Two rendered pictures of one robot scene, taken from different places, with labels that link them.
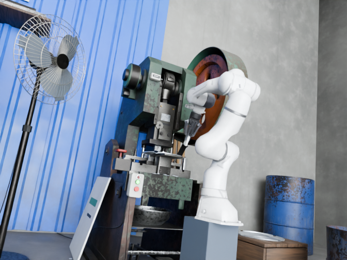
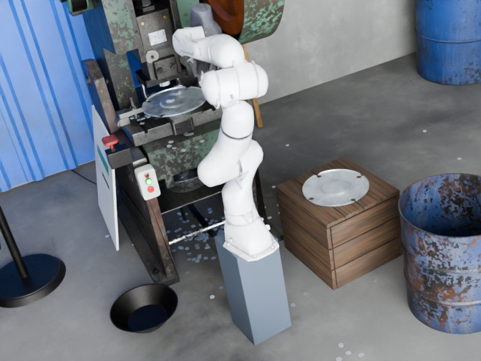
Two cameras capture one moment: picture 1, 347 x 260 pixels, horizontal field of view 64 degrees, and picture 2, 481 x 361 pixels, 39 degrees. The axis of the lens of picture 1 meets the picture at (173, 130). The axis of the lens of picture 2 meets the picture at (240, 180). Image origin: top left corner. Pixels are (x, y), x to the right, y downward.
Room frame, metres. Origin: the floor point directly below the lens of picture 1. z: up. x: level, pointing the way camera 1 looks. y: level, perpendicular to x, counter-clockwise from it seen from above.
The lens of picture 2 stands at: (-0.73, -0.53, 1.96)
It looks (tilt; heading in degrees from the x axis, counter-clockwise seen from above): 31 degrees down; 8
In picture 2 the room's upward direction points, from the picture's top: 11 degrees counter-clockwise
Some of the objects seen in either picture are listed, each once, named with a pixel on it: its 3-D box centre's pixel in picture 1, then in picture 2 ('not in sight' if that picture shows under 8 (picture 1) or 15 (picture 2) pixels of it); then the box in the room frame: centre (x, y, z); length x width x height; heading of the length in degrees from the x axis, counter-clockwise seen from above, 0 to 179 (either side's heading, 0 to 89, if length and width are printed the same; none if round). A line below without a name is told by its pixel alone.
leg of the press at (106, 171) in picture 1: (108, 197); (120, 162); (2.07, 0.41, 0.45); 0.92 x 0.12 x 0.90; 26
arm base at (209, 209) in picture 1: (218, 205); (248, 227); (1.32, -0.25, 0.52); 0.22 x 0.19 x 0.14; 32
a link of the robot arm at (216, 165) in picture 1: (221, 164); (242, 174); (1.38, -0.26, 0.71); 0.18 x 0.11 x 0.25; 126
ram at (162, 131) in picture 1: (162, 122); (156, 41); (2.03, 0.09, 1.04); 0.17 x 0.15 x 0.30; 26
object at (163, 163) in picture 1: (164, 164); (181, 118); (1.91, 0.03, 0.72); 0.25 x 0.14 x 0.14; 26
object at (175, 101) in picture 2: (162, 155); (174, 101); (1.95, 0.05, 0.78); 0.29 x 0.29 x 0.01
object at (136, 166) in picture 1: (153, 171); (171, 113); (2.06, 0.10, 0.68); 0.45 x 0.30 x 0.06; 116
